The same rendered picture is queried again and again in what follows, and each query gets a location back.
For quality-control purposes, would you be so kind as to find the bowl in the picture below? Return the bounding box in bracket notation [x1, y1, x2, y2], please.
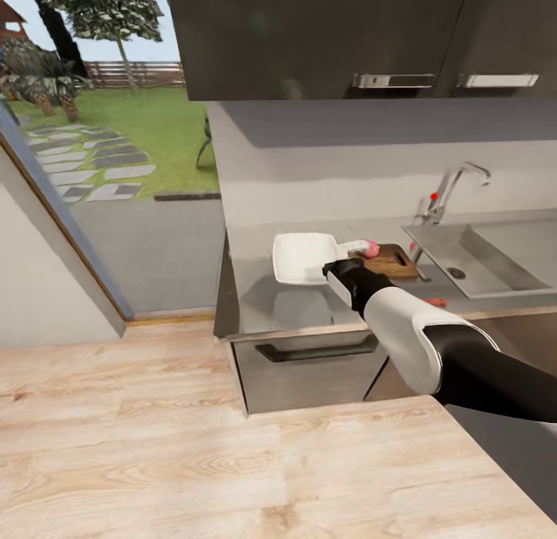
[273, 233, 338, 285]

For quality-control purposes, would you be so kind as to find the vidalia onion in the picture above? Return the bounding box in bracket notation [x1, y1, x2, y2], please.
[361, 241, 379, 258]

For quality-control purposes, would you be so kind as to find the cutting board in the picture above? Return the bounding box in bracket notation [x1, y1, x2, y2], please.
[348, 244, 420, 280]

